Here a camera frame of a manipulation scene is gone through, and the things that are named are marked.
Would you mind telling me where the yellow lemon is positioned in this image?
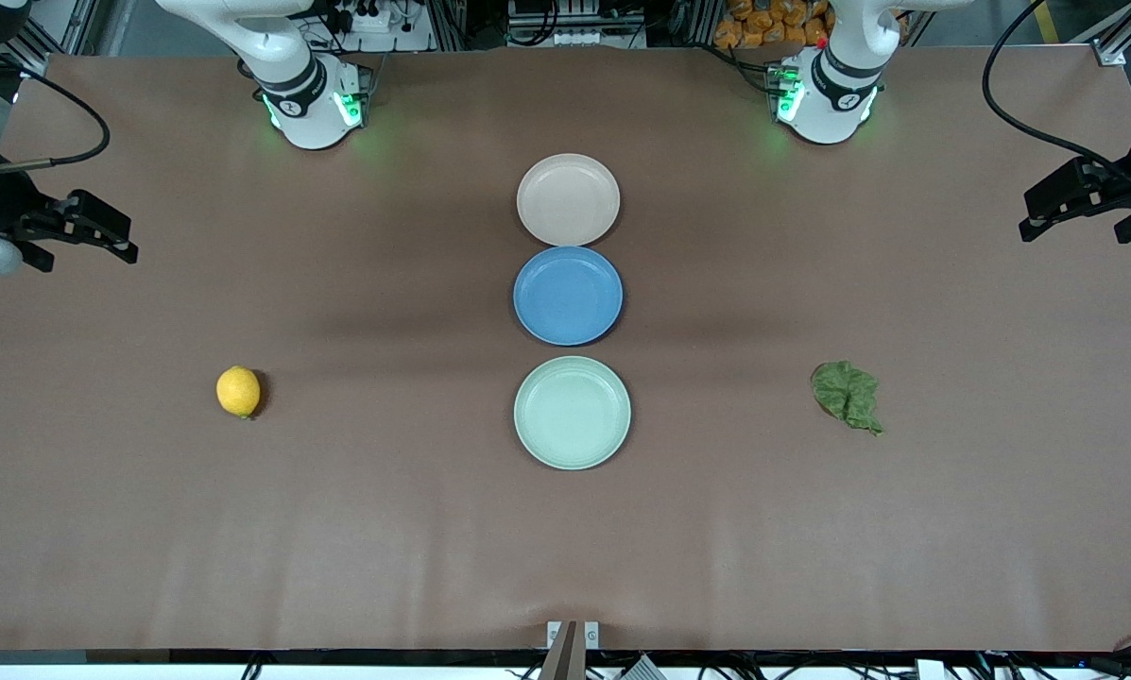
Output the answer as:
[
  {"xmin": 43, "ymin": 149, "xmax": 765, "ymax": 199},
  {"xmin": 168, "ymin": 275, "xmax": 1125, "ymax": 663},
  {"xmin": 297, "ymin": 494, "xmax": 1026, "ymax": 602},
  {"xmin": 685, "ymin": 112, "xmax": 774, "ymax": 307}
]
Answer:
[{"xmin": 216, "ymin": 365, "xmax": 262, "ymax": 419}]

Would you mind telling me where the green lettuce leaf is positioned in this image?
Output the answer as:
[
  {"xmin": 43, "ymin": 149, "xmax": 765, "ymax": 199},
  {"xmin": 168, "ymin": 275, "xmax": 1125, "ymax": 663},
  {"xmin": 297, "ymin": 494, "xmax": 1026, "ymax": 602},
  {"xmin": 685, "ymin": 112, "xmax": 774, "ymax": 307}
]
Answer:
[{"xmin": 811, "ymin": 361, "xmax": 884, "ymax": 436}]

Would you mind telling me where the white power strip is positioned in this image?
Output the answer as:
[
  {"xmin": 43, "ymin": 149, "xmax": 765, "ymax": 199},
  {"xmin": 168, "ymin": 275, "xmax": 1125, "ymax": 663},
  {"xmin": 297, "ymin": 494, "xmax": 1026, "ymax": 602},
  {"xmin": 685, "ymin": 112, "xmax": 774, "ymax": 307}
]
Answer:
[{"xmin": 329, "ymin": 0, "xmax": 434, "ymax": 53}]

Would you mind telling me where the bag of orange fruit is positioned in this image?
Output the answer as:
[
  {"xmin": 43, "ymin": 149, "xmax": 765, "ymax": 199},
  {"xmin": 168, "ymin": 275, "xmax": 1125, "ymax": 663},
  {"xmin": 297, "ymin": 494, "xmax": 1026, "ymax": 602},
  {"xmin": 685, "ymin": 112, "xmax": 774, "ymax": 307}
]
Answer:
[{"xmin": 714, "ymin": 0, "xmax": 835, "ymax": 50}]

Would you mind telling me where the brown table cover sheet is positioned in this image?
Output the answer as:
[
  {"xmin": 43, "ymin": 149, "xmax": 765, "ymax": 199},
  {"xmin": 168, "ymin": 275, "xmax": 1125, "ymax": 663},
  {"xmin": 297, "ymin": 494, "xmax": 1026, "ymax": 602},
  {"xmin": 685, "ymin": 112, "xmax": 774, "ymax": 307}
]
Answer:
[{"xmin": 0, "ymin": 47, "xmax": 1131, "ymax": 653}]

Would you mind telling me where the beige round plate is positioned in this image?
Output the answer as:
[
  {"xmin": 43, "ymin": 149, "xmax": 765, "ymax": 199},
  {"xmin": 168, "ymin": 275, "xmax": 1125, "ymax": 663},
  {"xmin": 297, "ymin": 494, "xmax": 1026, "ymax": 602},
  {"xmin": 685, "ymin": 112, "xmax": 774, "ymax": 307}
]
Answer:
[{"xmin": 516, "ymin": 153, "xmax": 622, "ymax": 247}]

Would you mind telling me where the blue round plate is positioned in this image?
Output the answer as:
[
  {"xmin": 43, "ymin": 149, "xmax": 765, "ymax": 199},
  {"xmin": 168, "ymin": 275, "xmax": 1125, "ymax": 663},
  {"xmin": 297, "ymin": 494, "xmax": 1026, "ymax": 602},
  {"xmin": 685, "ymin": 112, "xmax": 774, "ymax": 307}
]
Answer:
[{"xmin": 513, "ymin": 246, "xmax": 625, "ymax": 347}]

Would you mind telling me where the pale green round plate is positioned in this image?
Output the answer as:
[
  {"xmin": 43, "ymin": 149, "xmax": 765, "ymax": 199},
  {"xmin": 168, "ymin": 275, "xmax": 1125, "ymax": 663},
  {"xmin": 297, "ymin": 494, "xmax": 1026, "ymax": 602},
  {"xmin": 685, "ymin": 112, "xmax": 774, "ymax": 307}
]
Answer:
[{"xmin": 513, "ymin": 356, "xmax": 632, "ymax": 471}]

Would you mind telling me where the aluminium frame profile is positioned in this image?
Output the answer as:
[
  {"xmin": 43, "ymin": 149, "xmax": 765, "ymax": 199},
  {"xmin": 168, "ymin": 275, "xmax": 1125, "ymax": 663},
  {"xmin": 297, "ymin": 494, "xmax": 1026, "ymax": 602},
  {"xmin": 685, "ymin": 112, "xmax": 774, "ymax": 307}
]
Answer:
[
  {"xmin": 17, "ymin": 0, "xmax": 103, "ymax": 77},
  {"xmin": 1089, "ymin": 0, "xmax": 1131, "ymax": 67}
]

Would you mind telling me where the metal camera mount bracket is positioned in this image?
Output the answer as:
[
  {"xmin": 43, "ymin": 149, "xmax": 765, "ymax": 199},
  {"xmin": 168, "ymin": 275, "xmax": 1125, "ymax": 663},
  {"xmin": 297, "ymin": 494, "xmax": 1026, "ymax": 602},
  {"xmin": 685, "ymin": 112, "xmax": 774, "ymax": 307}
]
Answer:
[{"xmin": 539, "ymin": 620, "xmax": 600, "ymax": 680}]

